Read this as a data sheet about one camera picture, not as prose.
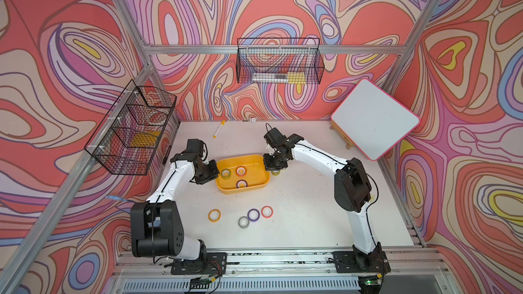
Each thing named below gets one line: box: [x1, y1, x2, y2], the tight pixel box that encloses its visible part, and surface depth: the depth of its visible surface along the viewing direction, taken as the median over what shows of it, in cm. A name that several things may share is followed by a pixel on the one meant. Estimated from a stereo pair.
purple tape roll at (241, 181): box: [235, 178, 248, 189], surface depth 92 cm
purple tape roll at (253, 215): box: [247, 208, 261, 222], surface depth 87 cm
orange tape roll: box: [207, 208, 222, 224], surface depth 86 cm
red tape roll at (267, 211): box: [260, 205, 274, 219], surface depth 88 cm
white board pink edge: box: [330, 78, 421, 162], surface depth 98 cm
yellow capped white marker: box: [213, 119, 226, 139], surface depth 117 cm
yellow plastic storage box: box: [215, 154, 271, 195], surface depth 95 cm
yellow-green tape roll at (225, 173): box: [220, 168, 232, 180], surface depth 94 cm
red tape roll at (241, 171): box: [235, 165, 248, 178], surface depth 95 cm
